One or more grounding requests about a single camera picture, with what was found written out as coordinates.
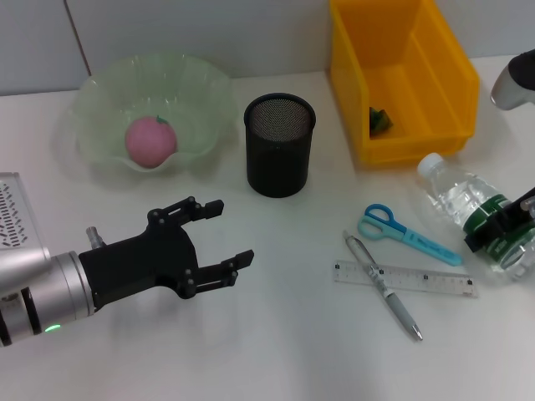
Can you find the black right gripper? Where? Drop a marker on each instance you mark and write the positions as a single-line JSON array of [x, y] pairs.
[[520, 217]]

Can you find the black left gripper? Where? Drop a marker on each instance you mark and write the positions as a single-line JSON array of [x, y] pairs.
[[146, 263]]

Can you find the clear green-label water bottle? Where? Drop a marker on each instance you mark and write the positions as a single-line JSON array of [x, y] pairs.
[[460, 196]]

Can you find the blue scissors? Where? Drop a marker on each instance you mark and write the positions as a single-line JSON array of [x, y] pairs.
[[376, 225]]

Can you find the pink toy peach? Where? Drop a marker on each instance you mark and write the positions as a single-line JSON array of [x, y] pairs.
[[148, 142]]

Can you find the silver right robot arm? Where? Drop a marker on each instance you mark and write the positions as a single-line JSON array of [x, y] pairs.
[[514, 83]]

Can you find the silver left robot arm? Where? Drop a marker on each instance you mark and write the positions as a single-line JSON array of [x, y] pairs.
[[50, 284]]

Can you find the clear plastic ruler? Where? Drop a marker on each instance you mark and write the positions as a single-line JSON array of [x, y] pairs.
[[418, 282]]

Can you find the black mesh pen holder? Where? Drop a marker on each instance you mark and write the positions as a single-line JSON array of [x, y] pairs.
[[278, 163]]

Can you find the grey clear ballpoint pen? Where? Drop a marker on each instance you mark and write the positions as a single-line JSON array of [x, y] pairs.
[[359, 255]]

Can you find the translucent green fruit plate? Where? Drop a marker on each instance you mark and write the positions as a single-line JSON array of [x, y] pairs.
[[108, 96]]

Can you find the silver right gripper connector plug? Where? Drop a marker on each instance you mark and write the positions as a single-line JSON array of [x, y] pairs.
[[527, 206]]

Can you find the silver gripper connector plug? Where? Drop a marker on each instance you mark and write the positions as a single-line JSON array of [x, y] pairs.
[[527, 206], [95, 238]]

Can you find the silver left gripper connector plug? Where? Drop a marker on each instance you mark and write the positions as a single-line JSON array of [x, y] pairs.
[[95, 238]]

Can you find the yellow plastic bin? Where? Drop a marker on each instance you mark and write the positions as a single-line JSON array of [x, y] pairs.
[[355, 62]]

